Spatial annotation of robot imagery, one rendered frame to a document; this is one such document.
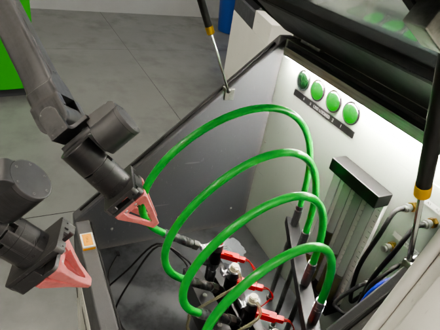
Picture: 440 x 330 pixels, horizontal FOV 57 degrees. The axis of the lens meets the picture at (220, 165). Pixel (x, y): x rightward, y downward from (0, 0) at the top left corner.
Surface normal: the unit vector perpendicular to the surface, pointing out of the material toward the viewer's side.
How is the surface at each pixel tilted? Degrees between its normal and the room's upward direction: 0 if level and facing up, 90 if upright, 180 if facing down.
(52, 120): 54
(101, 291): 0
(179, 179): 90
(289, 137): 90
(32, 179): 44
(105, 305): 0
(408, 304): 76
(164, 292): 0
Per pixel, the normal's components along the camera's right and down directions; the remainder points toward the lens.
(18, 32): -0.18, -0.16
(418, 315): -0.83, -0.09
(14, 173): 0.79, -0.55
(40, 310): 0.15, -0.83
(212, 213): 0.41, 0.54
